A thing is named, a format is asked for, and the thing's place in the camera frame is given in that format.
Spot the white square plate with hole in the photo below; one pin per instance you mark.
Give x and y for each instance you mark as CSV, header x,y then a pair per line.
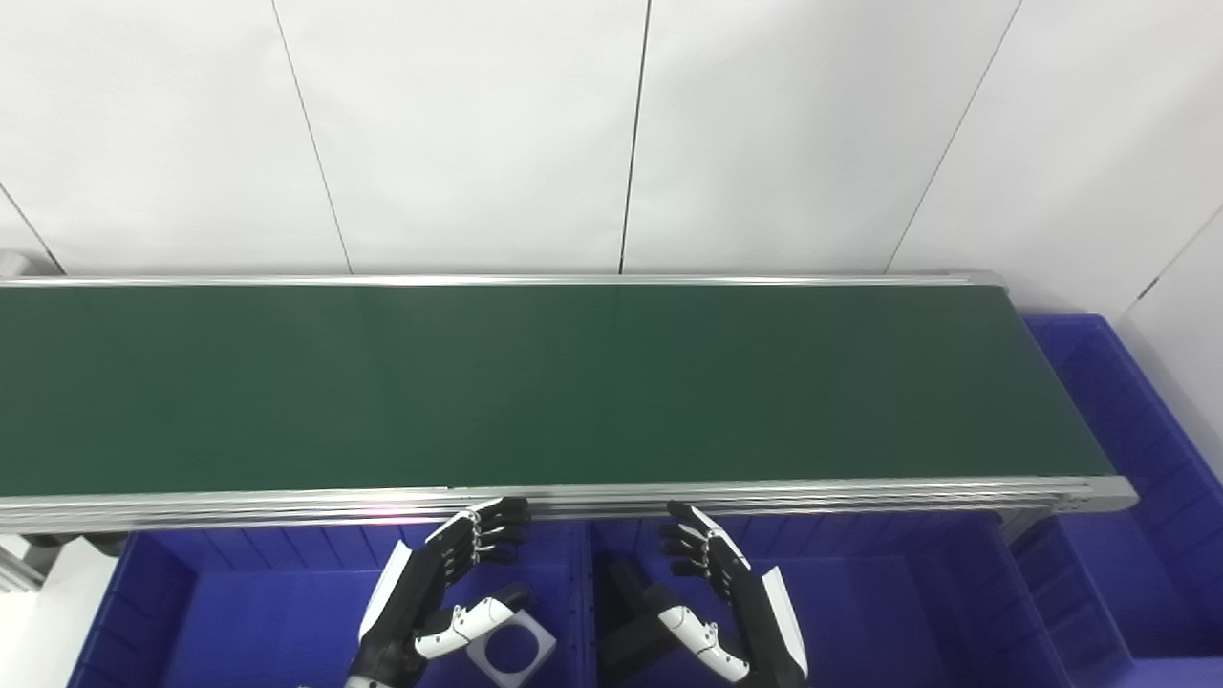
x,y
535,659

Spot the green conveyor belt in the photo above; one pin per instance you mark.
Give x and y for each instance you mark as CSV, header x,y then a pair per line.
x,y
287,506
573,382

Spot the blue plastic bin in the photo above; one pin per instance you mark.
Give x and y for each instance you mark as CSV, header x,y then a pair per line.
x,y
248,612
1147,497
889,612

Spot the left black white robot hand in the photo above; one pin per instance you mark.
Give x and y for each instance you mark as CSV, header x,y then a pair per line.
x,y
411,583

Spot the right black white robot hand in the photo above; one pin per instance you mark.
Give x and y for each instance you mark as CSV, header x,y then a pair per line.
x,y
750,612

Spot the aluminium conveyor leg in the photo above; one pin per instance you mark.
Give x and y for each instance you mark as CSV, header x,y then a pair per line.
x,y
19,569
1020,526

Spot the black parts pile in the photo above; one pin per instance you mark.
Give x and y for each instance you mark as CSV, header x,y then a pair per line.
x,y
626,612

